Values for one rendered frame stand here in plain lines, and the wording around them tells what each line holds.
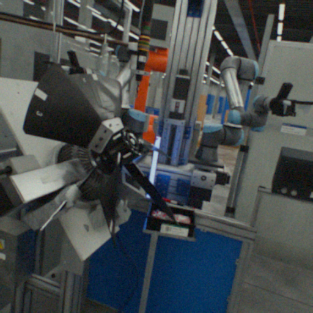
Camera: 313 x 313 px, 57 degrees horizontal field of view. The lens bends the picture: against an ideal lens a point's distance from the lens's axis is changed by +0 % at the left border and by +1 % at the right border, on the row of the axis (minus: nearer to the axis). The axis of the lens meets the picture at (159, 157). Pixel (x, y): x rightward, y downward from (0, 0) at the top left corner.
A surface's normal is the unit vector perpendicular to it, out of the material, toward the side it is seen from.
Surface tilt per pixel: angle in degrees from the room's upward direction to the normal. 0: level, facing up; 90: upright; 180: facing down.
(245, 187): 90
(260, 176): 90
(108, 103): 43
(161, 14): 90
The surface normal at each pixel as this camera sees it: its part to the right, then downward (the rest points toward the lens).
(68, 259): -0.32, 0.15
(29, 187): 0.82, -0.46
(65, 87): 0.76, -0.03
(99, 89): 0.34, -0.54
